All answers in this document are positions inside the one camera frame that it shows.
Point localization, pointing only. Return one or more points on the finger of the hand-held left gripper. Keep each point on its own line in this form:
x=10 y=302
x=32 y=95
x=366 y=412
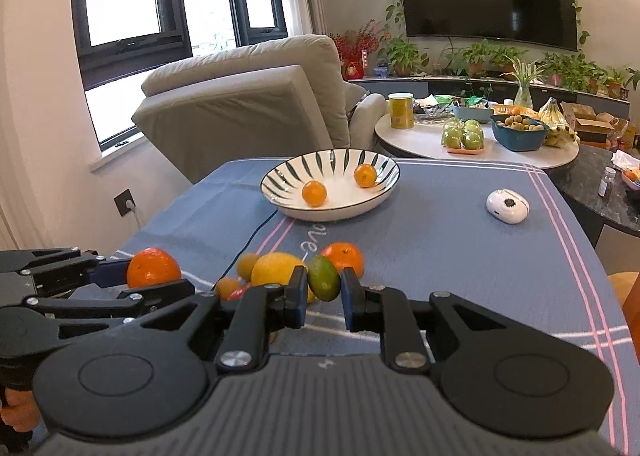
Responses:
x=160 y=292
x=112 y=272

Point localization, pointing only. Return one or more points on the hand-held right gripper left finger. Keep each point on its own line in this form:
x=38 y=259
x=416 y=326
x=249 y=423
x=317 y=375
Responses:
x=300 y=298

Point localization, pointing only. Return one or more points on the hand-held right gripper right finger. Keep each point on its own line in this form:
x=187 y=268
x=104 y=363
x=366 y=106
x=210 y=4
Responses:
x=348 y=303

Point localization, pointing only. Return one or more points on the large orange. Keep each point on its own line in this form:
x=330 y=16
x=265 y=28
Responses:
x=152 y=268

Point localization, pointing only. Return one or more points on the large yellow citrus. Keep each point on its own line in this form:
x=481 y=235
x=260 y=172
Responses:
x=272 y=268

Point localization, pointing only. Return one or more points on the medium orange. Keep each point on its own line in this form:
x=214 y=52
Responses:
x=346 y=256

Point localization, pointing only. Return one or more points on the red apple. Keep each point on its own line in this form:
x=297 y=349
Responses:
x=240 y=293

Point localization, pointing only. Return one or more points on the brown kiwi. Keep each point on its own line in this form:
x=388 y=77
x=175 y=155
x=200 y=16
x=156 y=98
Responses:
x=247 y=266

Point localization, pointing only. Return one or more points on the striped white ceramic bowl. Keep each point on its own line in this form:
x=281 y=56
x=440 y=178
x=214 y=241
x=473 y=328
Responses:
x=340 y=201

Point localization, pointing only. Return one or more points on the person's left hand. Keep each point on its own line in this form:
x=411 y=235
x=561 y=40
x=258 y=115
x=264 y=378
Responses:
x=17 y=411

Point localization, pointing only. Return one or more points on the blue striped tablecloth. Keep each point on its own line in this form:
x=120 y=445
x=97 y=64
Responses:
x=425 y=256

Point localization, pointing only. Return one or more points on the round white table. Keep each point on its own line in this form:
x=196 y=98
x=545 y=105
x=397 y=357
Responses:
x=425 y=144

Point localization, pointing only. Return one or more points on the white oval device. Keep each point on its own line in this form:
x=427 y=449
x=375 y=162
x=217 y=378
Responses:
x=507 y=206

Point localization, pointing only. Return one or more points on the yellow can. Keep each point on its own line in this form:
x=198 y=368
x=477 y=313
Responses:
x=401 y=112

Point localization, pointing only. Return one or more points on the pack of green apples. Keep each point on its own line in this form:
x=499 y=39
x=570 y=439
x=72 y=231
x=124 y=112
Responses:
x=462 y=136

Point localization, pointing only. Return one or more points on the beige armchair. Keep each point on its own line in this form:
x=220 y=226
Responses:
x=240 y=101

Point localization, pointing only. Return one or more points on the glass snack dish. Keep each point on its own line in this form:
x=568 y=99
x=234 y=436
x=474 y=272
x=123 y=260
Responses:
x=432 y=111

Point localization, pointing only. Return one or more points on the teal plastic basket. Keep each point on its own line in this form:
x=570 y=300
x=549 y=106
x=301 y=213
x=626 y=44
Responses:
x=472 y=112

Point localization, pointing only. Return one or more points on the grey television cabinet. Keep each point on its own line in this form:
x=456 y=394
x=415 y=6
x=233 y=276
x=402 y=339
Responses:
x=440 y=85

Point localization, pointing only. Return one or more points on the blue bowl of longans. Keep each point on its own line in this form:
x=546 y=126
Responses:
x=520 y=136

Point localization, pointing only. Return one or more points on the potted green plant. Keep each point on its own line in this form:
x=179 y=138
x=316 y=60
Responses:
x=402 y=56
x=616 y=81
x=477 y=56
x=570 y=69

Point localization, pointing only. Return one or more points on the orange plastic basket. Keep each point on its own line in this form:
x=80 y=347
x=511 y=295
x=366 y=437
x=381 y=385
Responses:
x=515 y=111

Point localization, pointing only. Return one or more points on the red flower arrangement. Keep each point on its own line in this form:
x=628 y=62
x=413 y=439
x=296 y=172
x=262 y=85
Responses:
x=356 y=49

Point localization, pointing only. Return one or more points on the dark marble counter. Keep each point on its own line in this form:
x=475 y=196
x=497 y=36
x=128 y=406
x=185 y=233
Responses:
x=585 y=186

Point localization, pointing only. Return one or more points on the glass vase with plant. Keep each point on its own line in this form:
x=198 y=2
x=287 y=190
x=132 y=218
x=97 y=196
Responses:
x=523 y=91

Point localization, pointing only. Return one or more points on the bunch of bananas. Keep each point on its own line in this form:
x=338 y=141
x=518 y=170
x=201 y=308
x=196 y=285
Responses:
x=555 y=114

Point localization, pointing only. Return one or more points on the small clear bottle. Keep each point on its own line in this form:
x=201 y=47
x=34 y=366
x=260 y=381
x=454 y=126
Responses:
x=606 y=182

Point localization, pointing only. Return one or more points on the cardboard box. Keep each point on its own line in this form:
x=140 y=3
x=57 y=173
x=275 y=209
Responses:
x=590 y=125

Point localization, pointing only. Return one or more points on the black wall socket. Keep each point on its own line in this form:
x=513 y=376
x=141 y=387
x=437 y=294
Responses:
x=125 y=202

